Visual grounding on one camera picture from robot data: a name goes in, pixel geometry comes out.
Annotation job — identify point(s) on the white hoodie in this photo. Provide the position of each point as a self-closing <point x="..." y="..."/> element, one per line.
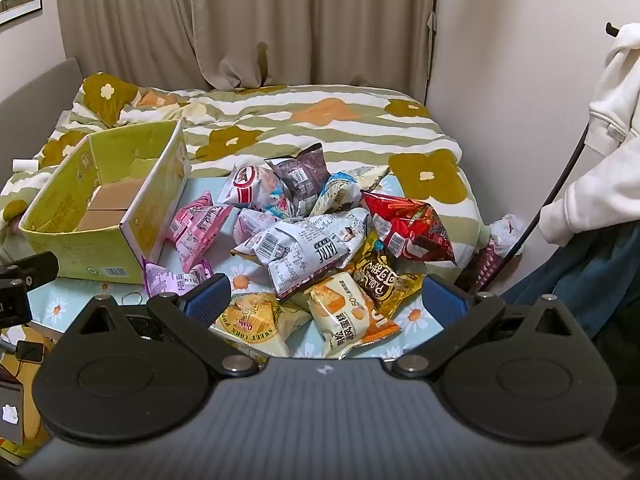
<point x="600" y="185"/>

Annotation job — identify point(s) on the rubber band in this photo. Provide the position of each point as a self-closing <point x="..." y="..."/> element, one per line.
<point x="121" y="296"/>

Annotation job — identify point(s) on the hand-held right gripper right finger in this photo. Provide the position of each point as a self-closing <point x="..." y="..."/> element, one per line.
<point x="445" y="301"/>

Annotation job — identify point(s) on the blue denim cloth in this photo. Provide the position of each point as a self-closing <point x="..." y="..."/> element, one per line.
<point x="590" y="270"/>

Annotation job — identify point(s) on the daisy print tablecloth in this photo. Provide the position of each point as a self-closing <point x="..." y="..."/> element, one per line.
<point x="75" y="291"/>

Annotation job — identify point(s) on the purple pink snack packet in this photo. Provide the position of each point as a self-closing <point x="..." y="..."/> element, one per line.
<point x="170" y="277"/>

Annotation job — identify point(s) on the dark purple snack bag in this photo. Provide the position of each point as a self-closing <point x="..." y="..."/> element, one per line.
<point x="300" y="172"/>

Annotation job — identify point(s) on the floral striped blanket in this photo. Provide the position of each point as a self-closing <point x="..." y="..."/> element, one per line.
<point x="325" y="130"/>

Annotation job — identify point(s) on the purple patterned bag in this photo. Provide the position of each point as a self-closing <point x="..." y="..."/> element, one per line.
<point x="485" y="265"/>

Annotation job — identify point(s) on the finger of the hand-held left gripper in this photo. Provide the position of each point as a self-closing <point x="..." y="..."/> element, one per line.
<point x="32" y="266"/>

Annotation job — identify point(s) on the gold brown snack bag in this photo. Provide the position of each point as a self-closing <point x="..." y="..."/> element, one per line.
<point x="385" y="275"/>

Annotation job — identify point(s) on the yellow corn snack bag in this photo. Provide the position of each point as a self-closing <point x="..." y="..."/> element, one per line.
<point x="255" y="322"/>

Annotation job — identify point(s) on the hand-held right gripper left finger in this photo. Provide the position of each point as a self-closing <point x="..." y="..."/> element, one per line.
<point x="207" y="299"/>

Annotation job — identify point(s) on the grey headboard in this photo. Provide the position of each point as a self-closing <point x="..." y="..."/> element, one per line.
<point x="30" y="105"/>

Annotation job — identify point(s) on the white grey snack bag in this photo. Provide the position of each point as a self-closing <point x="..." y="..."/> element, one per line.
<point x="300" y="252"/>

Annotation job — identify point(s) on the pink white snack bag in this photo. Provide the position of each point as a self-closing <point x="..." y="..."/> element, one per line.
<point x="250" y="222"/>

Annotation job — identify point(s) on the beige curtain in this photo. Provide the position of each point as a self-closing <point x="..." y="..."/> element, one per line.
<point x="250" y="20"/>

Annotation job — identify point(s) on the white red snack bag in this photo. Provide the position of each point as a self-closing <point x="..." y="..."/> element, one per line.
<point x="245" y="187"/>

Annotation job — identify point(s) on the dark box with white sticker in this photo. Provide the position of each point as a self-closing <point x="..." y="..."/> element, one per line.
<point x="10" y="405"/>

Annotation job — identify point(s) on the light blue yellow snack bag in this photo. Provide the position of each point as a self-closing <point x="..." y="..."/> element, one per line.
<point x="345" y="192"/>

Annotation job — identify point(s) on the black hanger hook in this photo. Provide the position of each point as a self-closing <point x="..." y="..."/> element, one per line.
<point x="610" y="29"/>

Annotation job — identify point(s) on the yellow orange cake packet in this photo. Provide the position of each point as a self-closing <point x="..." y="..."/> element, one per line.
<point x="345" y="315"/>

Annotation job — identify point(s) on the small black device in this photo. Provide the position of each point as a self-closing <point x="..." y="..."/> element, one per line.
<point x="29" y="351"/>

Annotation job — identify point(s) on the yellow green paper bag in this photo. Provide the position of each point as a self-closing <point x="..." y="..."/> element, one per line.
<point x="145" y="220"/>

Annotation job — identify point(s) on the white plastic bag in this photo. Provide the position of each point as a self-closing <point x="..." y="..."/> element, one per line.
<point x="505" y="232"/>

